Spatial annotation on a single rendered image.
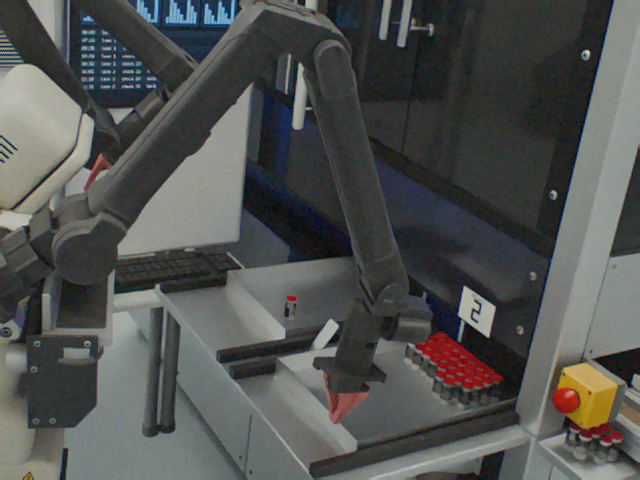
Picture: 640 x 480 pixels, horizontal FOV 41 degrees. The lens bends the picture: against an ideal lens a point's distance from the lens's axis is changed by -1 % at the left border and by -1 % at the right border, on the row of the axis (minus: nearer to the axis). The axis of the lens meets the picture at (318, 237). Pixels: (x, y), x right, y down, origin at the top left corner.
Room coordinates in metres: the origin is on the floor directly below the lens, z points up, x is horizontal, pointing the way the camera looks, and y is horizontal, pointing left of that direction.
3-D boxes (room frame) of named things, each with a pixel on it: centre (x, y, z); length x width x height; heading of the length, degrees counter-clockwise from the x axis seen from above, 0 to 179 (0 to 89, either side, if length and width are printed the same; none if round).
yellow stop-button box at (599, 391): (1.19, -0.45, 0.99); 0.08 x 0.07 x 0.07; 123
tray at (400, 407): (1.30, -0.17, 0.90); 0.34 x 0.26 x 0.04; 123
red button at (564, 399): (1.17, -0.42, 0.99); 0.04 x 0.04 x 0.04; 33
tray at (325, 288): (1.62, -0.03, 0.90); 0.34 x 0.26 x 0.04; 123
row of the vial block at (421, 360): (1.35, -0.24, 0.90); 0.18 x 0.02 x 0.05; 33
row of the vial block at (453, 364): (1.36, -0.26, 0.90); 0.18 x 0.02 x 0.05; 33
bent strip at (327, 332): (1.39, 0.01, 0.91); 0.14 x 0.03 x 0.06; 122
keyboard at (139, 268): (1.80, 0.36, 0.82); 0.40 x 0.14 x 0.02; 123
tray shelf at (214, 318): (1.44, -0.07, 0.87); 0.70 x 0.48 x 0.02; 33
